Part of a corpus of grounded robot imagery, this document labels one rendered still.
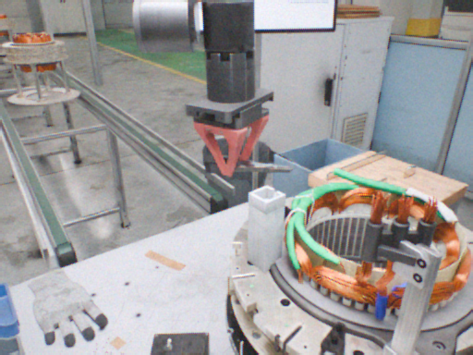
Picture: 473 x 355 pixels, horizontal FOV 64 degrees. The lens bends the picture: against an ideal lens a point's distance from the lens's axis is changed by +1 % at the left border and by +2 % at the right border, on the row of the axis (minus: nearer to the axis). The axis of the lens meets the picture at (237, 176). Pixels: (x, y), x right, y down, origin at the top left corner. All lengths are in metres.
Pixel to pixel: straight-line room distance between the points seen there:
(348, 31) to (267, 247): 2.32
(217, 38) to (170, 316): 0.58
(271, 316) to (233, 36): 0.28
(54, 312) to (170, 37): 0.62
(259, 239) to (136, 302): 0.50
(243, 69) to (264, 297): 0.24
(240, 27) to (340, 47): 2.24
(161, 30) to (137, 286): 0.62
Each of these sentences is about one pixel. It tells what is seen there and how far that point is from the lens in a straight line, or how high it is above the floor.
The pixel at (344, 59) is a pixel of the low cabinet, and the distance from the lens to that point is 2.67.
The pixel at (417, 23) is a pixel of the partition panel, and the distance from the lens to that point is 3.03.
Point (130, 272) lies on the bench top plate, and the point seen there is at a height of 0.78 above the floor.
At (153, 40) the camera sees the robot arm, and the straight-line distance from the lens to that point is 0.44.
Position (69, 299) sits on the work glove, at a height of 0.80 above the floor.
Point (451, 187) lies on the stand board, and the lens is 0.76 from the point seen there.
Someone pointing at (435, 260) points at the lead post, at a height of 1.21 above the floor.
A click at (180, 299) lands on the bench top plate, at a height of 0.78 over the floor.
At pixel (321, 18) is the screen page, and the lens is 1.47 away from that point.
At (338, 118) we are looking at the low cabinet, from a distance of 2.77.
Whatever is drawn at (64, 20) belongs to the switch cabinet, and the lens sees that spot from 13.86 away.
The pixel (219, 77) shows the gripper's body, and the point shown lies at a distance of 0.43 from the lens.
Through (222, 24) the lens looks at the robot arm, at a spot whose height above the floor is 1.34.
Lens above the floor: 1.38
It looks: 26 degrees down
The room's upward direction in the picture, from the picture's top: straight up
